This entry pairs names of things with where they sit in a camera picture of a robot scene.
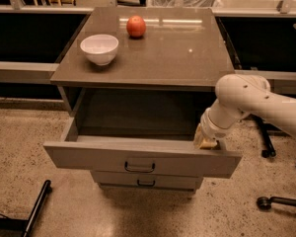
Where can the grey bottom drawer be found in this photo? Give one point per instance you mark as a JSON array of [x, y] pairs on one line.
[[137, 180]]

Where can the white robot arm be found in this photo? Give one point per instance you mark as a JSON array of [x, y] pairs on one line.
[[238, 96]]

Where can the red apple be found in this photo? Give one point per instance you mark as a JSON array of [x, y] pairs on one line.
[[136, 27]]

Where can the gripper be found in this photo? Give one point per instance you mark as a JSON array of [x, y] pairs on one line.
[[208, 128]]

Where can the black stand leg left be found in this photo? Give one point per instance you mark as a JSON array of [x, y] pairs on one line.
[[25, 226]]

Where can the grey drawer cabinet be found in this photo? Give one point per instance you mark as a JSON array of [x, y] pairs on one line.
[[157, 86]]

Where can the black stand leg behind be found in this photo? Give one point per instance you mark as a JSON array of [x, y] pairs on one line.
[[268, 150]]

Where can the grey drawer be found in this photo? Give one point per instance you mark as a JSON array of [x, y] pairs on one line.
[[137, 180], [138, 155]]

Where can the black stand leg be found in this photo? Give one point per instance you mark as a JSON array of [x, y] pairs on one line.
[[25, 226], [268, 150]]

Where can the grey top drawer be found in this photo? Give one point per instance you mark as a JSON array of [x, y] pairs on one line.
[[138, 155]]

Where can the white bowl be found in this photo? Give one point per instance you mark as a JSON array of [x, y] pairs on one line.
[[100, 49]]

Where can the black caster leg right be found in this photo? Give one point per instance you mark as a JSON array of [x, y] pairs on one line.
[[265, 203]]

